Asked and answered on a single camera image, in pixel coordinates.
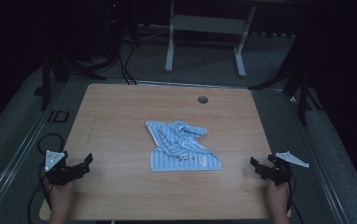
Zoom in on blue striped towel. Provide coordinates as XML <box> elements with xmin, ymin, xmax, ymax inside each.
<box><xmin>145</xmin><ymin>119</ymin><xmax>222</xmax><ymax>173</ymax></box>

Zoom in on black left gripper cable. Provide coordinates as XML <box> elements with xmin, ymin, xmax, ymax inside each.
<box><xmin>26</xmin><ymin>133</ymin><xmax>66</xmax><ymax>224</ymax></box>

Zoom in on person's left hand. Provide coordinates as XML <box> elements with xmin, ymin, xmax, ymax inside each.
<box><xmin>44</xmin><ymin>178</ymin><xmax>76</xmax><ymax>207</ymax></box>

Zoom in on person's right hand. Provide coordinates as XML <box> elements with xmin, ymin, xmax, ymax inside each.
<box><xmin>266</xmin><ymin>178</ymin><xmax>292</xmax><ymax>210</ymax></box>

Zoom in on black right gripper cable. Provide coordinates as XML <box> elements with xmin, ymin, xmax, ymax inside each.
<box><xmin>287</xmin><ymin>174</ymin><xmax>307</xmax><ymax>224</ymax></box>

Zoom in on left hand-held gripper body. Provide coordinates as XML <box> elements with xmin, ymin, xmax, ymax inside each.
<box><xmin>43</xmin><ymin>149</ymin><xmax>86</xmax><ymax>187</ymax></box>

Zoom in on black floor cables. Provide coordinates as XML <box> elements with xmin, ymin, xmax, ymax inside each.
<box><xmin>116</xmin><ymin>36</ymin><xmax>137</xmax><ymax>86</ymax></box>

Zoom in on black metal stand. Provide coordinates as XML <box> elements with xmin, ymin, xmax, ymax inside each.
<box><xmin>34</xmin><ymin>46</ymin><xmax>107</xmax><ymax>112</ymax></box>
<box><xmin>247</xmin><ymin>31</ymin><xmax>325</xmax><ymax>126</ymax></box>

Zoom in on black floor bracket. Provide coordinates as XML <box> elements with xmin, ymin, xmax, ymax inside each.
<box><xmin>46</xmin><ymin>109</ymin><xmax>71</xmax><ymax>123</ymax></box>

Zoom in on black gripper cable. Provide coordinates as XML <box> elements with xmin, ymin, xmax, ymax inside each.
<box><xmin>26</xmin><ymin>133</ymin><xmax>66</xmax><ymax>224</ymax></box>
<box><xmin>287</xmin><ymin>174</ymin><xmax>307</xmax><ymax>224</ymax></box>

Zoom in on white metal desk frame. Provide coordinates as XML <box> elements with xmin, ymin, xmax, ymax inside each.
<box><xmin>164</xmin><ymin>0</ymin><xmax>257</xmax><ymax>78</ymax></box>

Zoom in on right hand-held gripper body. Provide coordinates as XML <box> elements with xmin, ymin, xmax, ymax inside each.
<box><xmin>261</xmin><ymin>150</ymin><xmax>310</xmax><ymax>187</ymax></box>

